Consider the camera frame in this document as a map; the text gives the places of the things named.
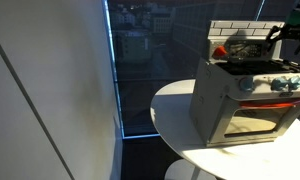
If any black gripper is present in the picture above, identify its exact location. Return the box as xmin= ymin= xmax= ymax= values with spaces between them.
xmin=266 ymin=22 xmax=300 ymax=55

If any black stove burner grate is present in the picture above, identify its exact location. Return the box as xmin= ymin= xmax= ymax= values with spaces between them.
xmin=217 ymin=60 xmax=300 ymax=75

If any grey toy stove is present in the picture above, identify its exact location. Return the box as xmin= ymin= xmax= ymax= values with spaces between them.
xmin=190 ymin=20 xmax=300 ymax=147

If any blue knob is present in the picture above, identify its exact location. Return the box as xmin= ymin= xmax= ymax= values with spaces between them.
xmin=239 ymin=77 xmax=254 ymax=92
xmin=271 ymin=77 xmax=288 ymax=91
xmin=288 ymin=76 xmax=300 ymax=90

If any black keypad display panel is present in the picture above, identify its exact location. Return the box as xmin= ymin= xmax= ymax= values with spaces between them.
xmin=229 ymin=44 xmax=262 ymax=58

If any blue knob far left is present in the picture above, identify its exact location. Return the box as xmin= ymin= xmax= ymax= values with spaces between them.
xmin=239 ymin=77 xmax=254 ymax=92

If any red round timer knob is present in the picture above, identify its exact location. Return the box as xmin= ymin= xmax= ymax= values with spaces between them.
xmin=212 ymin=46 xmax=227 ymax=58

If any red oven door handle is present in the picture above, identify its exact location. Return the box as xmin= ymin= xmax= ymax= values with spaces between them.
xmin=239 ymin=99 xmax=300 ymax=109

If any white round table pedestal base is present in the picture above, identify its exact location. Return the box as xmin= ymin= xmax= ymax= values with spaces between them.
xmin=164 ymin=159 xmax=217 ymax=180

